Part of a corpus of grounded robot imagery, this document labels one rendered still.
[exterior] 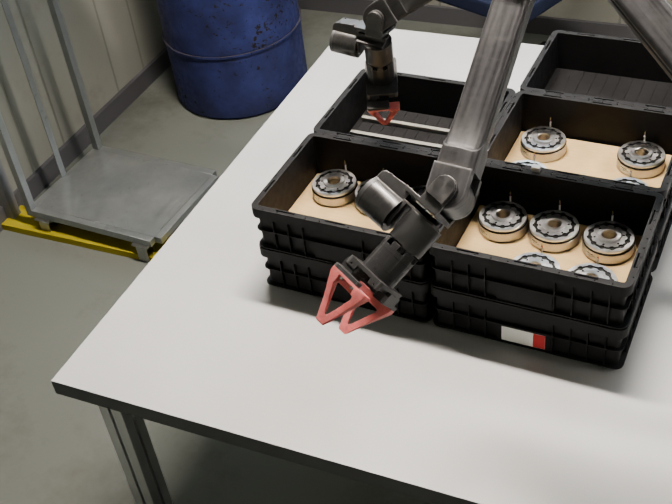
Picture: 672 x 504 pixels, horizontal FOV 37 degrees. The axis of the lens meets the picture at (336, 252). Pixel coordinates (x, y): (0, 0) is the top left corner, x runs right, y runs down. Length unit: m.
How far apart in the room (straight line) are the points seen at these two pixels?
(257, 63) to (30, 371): 1.55
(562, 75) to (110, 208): 1.74
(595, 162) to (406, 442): 0.82
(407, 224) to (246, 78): 2.74
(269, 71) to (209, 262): 1.85
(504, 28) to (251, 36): 2.61
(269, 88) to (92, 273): 1.12
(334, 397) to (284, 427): 0.12
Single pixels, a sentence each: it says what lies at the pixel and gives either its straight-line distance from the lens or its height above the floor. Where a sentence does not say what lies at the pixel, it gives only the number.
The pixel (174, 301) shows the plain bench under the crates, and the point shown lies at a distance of 2.30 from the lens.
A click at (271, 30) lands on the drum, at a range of 4.06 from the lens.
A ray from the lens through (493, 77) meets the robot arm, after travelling 1.45.
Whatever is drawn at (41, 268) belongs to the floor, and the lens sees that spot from 3.68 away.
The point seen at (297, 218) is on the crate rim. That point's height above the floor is 0.93.
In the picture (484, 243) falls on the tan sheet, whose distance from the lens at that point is 2.13.
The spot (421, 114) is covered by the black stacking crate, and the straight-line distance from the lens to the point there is 2.55.
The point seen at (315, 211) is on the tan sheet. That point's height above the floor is 0.83.
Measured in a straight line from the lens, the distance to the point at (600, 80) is 2.67.
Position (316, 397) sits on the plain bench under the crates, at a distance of 2.03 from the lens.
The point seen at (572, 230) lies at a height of 0.86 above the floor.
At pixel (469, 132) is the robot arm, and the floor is 1.41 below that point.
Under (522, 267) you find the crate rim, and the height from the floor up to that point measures 0.93.
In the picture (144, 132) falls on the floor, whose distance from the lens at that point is 4.25.
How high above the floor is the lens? 2.20
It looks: 40 degrees down
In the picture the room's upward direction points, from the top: 8 degrees counter-clockwise
